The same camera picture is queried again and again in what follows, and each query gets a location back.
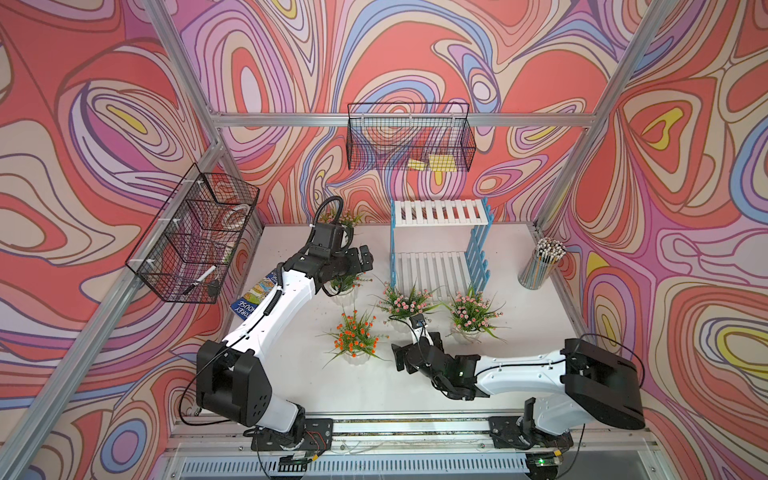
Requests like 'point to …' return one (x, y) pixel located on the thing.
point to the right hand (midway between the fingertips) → (408, 349)
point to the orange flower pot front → (355, 341)
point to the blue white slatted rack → (455, 272)
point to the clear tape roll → (234, 217)
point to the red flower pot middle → (345, 285)
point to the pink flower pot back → (347, 218)
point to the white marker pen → (199, 279)
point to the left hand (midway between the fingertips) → (363, 260)
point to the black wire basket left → (183, 256)
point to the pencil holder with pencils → (535, 271)
